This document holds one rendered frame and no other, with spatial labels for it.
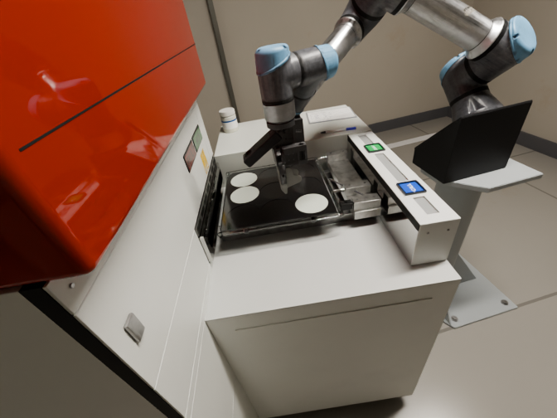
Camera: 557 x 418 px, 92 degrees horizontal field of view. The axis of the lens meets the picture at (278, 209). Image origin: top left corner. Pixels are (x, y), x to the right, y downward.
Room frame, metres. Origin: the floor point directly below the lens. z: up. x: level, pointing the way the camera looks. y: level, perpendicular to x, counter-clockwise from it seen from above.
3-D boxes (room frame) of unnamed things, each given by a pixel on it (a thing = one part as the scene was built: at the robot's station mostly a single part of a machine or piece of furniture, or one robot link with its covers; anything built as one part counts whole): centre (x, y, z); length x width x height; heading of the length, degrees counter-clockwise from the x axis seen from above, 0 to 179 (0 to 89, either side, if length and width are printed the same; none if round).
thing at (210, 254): (0.76, 0.21, 0.89); 0.44 x 0.02 x 0.10; 179
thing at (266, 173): (0.77, 0.00, 0.90); 0.34 x 0.34 x 0.01; 89
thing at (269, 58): (0.65, -0.05, 1.28); 0.09 x 0.08 x 0.11; 113
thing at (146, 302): (0.59, 0.23, 1.02); 0.81 x 0.03 x 0.40; 179
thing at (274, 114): (0.65, -0.04, 1.20); 0.08 x 0.08 x 0.05
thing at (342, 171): (0.79, -0.26, 0.87); 0.36 x 0.08 x 0.03; 179
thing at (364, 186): (0.71, -0.26, 0.89); 0.08 x 0.03 x 0.03; 89
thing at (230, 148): (1.16, -0.10, 0.89); 0.62 x 0.35 x 0.14; 89
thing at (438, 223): (0.70, -0.36, 0.89); 0.55 x 0.09 x 0.14; 179
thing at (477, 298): (0.86, -0.83, 0.41); 0.51 x 0.44 x 0.82; 97
